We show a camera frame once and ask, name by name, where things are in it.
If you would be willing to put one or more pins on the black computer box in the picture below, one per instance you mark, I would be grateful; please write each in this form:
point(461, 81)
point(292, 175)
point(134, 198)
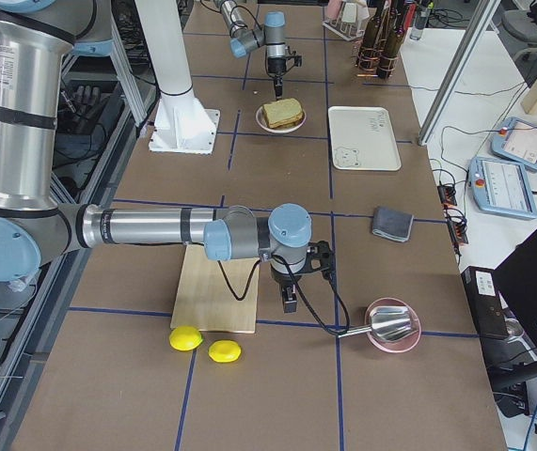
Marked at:
point(484, 303)

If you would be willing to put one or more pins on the dark wine bottle right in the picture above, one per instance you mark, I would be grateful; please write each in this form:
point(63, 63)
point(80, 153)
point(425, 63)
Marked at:
point(394, 40)

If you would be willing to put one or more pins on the copper wire bottle rack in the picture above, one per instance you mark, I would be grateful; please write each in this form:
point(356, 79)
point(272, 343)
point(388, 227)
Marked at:
point(376, 61)

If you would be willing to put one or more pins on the wooden cutting board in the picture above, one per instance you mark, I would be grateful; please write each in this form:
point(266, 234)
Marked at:
point(216, 297)

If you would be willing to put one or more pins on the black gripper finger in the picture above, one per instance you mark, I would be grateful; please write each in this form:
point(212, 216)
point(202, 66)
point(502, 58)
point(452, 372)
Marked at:
point(289, 298)
point(278, 87)

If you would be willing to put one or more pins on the top bread slice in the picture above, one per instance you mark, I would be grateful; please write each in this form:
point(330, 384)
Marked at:
point(281, 110)

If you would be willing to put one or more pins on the yellow lemon half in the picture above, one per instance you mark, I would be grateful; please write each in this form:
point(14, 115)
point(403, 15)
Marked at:
point(224, 351)
point(185, 338)

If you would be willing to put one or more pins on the aluminium frame post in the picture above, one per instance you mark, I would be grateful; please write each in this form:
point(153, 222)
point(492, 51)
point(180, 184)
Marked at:
point(478, 24)

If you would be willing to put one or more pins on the grey folded cloth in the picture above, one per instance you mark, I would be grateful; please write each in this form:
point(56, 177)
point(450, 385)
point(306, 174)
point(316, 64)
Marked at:
point(392, 224)

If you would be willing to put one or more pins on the white wire cup rack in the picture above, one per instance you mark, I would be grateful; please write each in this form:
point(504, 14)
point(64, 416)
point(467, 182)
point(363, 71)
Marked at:
point(352, 21)

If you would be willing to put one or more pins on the bottom bread slice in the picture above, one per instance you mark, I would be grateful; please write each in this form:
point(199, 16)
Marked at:
point(290, 125)

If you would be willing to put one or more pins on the pink bowl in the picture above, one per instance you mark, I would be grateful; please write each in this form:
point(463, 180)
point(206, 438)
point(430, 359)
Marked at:
point(405, 344)

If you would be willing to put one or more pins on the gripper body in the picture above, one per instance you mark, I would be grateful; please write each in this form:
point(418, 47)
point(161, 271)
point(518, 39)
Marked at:
point(283, 279)
point(276, 67)

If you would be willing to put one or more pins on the cream bear tray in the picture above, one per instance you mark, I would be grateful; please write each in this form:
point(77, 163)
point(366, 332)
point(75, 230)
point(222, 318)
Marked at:
point(362, 138)

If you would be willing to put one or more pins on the teach pendant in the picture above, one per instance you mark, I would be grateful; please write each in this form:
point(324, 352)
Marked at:
point(516, 140)
point(502, 188)

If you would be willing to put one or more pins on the teach pendant far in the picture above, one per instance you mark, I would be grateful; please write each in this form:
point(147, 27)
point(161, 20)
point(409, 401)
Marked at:
point(516, 140)

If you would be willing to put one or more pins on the dark wine bottle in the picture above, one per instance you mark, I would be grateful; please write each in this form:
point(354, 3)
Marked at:
point(394, 40)
point(377, 24)

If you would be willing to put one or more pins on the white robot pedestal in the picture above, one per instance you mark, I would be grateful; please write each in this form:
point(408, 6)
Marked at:
point(181, 123)

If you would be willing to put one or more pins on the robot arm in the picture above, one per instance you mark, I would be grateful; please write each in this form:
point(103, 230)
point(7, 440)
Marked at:
point(248, 35)
point(35, 229)

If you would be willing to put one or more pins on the pink cup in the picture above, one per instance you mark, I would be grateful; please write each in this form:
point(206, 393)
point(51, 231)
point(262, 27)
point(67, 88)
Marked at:
point(333, 8)

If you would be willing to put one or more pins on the metal scoop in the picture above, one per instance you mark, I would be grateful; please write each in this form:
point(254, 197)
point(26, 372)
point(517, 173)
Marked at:
point(386, 323)

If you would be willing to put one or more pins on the bread slice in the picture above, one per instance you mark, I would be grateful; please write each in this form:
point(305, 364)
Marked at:
point(290, 125)
point(281, 110)

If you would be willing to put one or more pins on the teach pendant near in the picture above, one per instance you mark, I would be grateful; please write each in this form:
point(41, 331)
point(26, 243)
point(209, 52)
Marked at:
point(502, 188)

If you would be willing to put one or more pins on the dark wine bottle left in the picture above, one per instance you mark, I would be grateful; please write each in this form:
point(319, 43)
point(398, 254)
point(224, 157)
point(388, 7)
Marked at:
point(377, 24)

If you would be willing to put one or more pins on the yellow lemon half right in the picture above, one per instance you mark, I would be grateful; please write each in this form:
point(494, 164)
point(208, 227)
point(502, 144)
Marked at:
point(224, 351)

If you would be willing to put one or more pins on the black power strip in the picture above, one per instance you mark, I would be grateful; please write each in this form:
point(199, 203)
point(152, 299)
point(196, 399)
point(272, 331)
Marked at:
point(455, 218)

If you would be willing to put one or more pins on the yellow lemon half left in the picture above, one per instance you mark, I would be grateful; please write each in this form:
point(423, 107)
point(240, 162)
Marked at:
point(185, 338)

